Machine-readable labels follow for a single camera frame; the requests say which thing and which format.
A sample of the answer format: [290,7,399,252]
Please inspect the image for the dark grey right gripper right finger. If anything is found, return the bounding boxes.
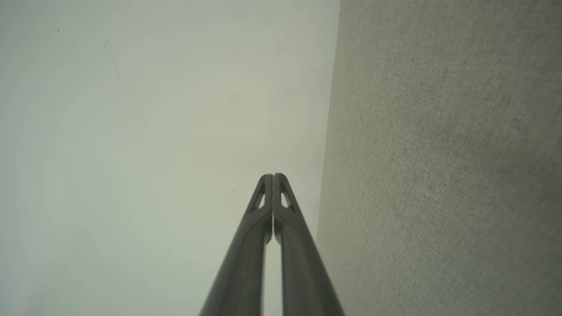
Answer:
[273,172,346,316]

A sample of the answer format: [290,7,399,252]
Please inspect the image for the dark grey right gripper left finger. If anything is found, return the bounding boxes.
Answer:
[199,174,274,316]

